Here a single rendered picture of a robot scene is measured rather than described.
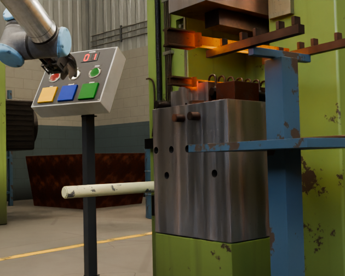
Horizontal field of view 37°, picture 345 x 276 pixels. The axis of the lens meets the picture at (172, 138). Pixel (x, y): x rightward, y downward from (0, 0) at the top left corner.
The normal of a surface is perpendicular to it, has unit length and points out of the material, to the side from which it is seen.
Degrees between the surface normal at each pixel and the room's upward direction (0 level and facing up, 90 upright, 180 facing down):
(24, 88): 90
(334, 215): 90
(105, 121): 90
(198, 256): 90
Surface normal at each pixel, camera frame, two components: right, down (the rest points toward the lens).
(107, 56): -0.38, -0.52
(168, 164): -0.77, -0.01
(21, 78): 0.74, -0.04
